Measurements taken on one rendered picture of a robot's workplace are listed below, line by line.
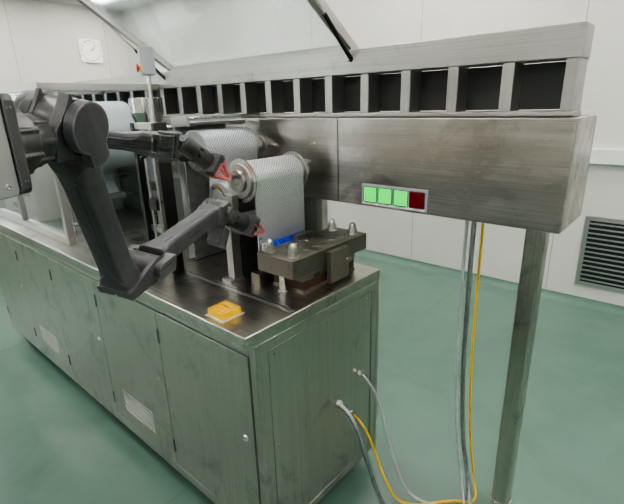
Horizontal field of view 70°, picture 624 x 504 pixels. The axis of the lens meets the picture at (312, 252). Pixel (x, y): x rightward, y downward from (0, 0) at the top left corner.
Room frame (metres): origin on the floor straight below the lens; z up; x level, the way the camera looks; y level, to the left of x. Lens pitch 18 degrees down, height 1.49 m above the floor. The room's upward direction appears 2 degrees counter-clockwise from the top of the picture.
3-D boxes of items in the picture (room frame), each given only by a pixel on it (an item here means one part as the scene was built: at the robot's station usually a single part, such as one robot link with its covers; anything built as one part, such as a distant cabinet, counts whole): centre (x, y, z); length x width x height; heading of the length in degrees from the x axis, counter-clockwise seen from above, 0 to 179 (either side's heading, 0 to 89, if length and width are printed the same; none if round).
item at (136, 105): (2.04, 0.70, 1.50); 0.14 x 0.14 x 0.06
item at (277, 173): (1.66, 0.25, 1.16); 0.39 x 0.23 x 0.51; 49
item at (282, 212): (1.54, 0.10, 1.11); 0.23 x 0.01 x 0.18; 139
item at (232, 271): (1.48, 0.28, 1.05); 0.06 x 0.05 x 0.31; 139
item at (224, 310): (1.20, 0.26, 0.91); 0.07 x 0.07 x 0.02; 49
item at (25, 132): (0.60, 0.39, 1.45); 0.09 x 0.08 x 0.12; 77
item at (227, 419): (2.14, 0.90, 0.43); 2.52 x 0.64 x 0.86; 49
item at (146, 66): (1.87, 0.63, 1.66); 0.07 x 0.07 x 0.10; 26
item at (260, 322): (2.13, 0.91, 0.88); 2.52 x 0.66 x 0.04; 49
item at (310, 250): (1.49, -0.01, 1.00); 0.40 x 0.16 x 0.06; 139
